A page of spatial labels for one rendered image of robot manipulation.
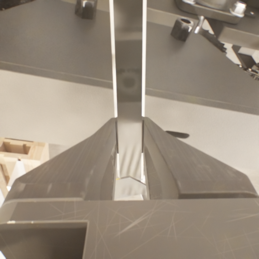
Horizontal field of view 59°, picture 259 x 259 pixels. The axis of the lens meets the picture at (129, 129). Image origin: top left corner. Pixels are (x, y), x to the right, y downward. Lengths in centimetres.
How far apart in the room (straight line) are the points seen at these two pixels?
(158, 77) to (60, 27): 13
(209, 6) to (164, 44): 17
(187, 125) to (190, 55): 11
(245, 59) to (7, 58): 53
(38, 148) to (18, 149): 20
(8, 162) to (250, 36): 192
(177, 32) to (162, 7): 11
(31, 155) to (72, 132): 179
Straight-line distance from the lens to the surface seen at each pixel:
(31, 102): 23
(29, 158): 201
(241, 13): 48
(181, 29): 34
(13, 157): 204
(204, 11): 46
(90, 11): 32
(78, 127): 24
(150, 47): 30
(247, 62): 63
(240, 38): 48
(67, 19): 32
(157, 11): 42
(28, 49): 24
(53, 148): 233
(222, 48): 55
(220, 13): 47
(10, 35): 25
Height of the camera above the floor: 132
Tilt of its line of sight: 41 degrees down
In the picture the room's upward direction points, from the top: 179 degrees clockwise
